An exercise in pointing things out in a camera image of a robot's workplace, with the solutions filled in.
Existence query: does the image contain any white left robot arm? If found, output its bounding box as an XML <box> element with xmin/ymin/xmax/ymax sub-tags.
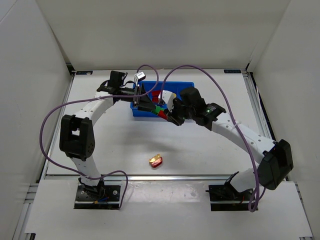
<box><xmin>59</xmin><ymin>70</ymin><xmax>156</xmax><ymax>198</ymax></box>

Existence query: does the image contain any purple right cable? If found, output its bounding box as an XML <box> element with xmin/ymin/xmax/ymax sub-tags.
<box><xmin>159</xmin><ymin>64</ymin><xmax>267</xmax><ymax>213</ymax></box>

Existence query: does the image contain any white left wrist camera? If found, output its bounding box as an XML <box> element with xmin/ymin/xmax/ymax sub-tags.
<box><xmin>134</xmin><ymin>71</ymin><xmax>146</xmax><ymax>83</ymax></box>

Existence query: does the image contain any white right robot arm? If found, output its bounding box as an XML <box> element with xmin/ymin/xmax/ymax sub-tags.
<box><xmin>161</xmin><ymin>86</ymin><xmax>293</xmax><ymax>194</ymax></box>

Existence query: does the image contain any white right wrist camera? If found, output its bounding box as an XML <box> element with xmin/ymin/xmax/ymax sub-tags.
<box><xmin>158</xmin><ymin>90</ymin><xmax>177</xmax><ymax>112</ymax></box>

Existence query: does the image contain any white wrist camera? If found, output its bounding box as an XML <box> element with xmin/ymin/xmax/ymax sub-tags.
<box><xmin>158</xmin><ymin>90</ymin><xmax>177</xmax><ymax>112</ymax></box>
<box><xmin>134</xmin><ymin>71</ymin><xmax>146</xmax><ymax>83</ymax></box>

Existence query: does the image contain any red green long brick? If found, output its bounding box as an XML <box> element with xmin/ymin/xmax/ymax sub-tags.
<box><xmin>151</xmin><ymin>106</ymin><xmax>168</xmax><ymax>121</ymax></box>

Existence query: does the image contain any red yellow purple brick stack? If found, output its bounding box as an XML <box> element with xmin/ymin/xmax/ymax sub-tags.
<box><xmin>148</xmin><ymin>154</ymin><xmax>163</xmax><ymax>168</ymax></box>

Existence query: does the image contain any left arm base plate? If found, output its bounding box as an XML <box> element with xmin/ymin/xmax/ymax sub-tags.
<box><xmin>73</xmin><ymin>183</ymin><xmax>122</xmax><ymax>210</ymax></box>

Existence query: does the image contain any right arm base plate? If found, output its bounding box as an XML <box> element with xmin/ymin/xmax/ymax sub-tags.
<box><xmin>205</xmin><ymin>171</ymin><xmax>254</xmax><ymax>212</ymax></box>

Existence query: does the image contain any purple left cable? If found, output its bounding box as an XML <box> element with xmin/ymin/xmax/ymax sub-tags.
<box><xmin>40</xmin><ymin>64</ymin><xmax>160</xmax><ymax>210</ymax></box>

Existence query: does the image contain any purple cable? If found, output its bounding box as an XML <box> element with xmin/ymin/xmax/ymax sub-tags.
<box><xmin>159</xmin><ymin>64</ymin><xmax>267</xmax><ymax>213</ymax></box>
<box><xmin>40</xmin><ymin>64</ymin><xmax>160</xmax><ymax>210</ymax></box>

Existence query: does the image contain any aluminium front rail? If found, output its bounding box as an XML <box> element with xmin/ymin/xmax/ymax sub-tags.
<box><xmin>43</xmin><ymin>174</ymin><xmax>231</xmax><ymax>181</ymax></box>

